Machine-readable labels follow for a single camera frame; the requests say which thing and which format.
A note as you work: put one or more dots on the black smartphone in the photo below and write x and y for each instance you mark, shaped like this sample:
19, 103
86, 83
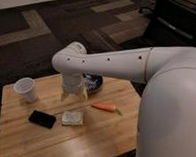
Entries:
42, 119

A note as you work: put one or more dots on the dark blue ceramic bowl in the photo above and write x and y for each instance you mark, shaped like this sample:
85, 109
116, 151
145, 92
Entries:
93, 83

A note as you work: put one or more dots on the white folded cloth packet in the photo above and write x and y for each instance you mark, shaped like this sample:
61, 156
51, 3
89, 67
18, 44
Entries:
72, 118

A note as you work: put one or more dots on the orange carrot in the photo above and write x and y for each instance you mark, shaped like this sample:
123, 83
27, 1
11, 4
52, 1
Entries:
106, 106

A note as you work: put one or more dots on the black office chair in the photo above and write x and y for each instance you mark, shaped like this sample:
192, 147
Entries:
172, 23

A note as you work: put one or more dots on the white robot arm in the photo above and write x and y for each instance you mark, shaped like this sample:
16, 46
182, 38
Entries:
167, 112

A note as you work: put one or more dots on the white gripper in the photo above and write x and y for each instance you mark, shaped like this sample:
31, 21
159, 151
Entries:
73, 84

